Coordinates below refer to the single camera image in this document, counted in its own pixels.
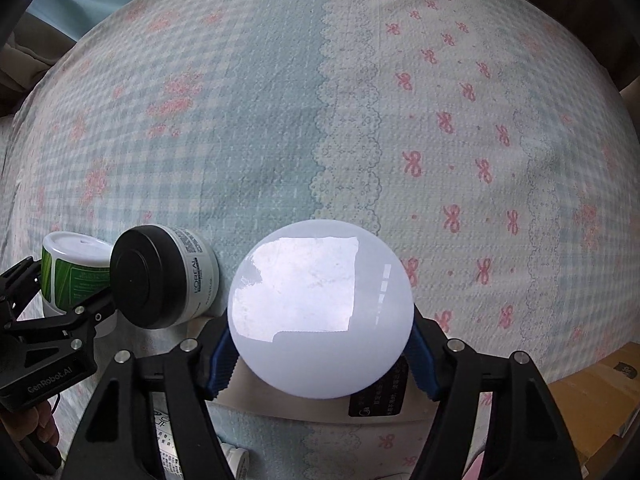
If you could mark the brown cushion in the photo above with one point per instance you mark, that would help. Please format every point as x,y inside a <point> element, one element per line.
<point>25,65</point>

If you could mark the white printed bottle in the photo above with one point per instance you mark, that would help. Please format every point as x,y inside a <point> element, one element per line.
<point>235,462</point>

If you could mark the person's left hand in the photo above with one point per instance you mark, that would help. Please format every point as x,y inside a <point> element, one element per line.
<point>31,422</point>

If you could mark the cardboard box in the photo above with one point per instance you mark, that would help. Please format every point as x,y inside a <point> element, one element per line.
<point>600,410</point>

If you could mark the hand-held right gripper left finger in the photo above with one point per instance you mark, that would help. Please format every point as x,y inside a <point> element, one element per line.
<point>223,366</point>

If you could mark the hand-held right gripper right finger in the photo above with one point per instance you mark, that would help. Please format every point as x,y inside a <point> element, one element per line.
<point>419,366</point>

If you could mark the white jar with green label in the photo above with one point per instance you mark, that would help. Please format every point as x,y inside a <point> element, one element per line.
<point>65,270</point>

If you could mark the checked bed sheet pink bows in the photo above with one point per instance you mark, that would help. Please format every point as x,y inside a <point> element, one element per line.
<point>300,110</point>

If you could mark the white glossy sphere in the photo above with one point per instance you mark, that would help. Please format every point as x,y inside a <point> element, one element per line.
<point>320,310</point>

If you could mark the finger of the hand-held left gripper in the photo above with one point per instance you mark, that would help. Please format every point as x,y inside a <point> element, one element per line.
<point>20,280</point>
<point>82,316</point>

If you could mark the white jar with black lid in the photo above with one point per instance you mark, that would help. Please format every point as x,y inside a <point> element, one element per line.
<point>150,280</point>

